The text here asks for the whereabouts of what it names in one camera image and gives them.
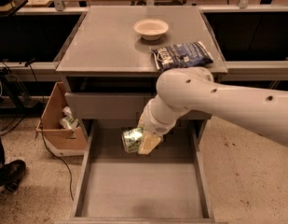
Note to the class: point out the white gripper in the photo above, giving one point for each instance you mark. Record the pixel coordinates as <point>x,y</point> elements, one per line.
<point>154,124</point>

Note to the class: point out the crushed green can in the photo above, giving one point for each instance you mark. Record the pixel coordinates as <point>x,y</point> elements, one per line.
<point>131,139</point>

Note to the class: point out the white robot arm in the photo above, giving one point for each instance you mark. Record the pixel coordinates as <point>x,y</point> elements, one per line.
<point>182,90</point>

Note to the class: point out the open grey middle drawer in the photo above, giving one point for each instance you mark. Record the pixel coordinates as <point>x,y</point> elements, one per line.
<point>167,186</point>

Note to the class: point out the closed grey top drawer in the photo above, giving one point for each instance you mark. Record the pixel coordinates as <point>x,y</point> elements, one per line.
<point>95,105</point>

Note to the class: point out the grey drawer cabinet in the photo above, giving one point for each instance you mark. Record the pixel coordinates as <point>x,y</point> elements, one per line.
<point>108,56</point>

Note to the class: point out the cardboard box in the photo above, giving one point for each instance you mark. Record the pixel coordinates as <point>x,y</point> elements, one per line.
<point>60,141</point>

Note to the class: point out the blue chip bag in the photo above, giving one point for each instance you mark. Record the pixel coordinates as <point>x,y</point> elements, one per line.
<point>181,56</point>

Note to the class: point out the white bowl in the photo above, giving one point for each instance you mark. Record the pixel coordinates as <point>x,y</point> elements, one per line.
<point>151,29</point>

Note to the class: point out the black shoe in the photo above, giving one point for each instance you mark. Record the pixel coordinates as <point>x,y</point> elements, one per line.
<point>11,174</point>

